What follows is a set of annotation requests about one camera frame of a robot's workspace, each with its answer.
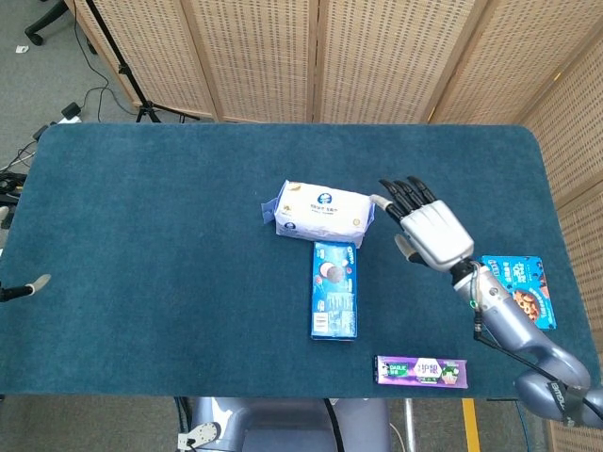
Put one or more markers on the black power adapter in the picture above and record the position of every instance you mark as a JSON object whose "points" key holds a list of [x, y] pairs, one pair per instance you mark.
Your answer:
{"points": [[70, 110]]}

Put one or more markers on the blue Oreo cookie box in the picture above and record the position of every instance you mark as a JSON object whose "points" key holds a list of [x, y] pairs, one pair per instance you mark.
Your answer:
{"points": [[333, 292]]}

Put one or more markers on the blue felt table cover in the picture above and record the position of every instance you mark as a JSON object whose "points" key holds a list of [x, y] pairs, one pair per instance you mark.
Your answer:
{"points": [[188, 282]]}

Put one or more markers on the woven bamboo folding screen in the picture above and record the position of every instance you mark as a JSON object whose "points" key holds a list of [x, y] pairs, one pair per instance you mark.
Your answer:
{"points": [[264, 56]]}

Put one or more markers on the white tissue pack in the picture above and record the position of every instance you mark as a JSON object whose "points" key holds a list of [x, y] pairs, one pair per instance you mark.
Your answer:
{"points": [[320, 212]]}

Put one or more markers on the metal table leg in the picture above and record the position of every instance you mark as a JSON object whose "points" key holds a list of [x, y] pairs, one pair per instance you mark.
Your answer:
{"points": [[410, 424]]}

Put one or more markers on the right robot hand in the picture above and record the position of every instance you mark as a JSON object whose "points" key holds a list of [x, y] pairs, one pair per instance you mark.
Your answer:
{"points": [[435, 230]]}

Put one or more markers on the blue chocolate chip cookie box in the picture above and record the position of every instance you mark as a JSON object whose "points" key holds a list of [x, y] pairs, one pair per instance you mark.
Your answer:
{"points": [[532, 278]]}

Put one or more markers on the grey robot torso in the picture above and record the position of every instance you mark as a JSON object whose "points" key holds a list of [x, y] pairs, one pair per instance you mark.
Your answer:
{"points": [[282, 424]]}

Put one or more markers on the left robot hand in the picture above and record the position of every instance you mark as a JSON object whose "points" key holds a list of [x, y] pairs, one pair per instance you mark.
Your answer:
{"points": [[33, 286]]}

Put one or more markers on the white power strip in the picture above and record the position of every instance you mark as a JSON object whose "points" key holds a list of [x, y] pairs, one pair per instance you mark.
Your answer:
{"points": [[68, 121]]}

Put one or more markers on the black tripod stand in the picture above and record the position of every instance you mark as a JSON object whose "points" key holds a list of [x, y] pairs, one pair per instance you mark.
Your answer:
{"points": [[126, 70]]}

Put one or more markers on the purple Darlie toothpaste box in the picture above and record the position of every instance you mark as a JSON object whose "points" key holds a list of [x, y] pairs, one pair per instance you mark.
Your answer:
{"points": [[424, 372]]}

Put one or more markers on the black office chair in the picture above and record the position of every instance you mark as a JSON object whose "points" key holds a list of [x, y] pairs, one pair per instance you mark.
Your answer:
{"points": [[40, 29]]}

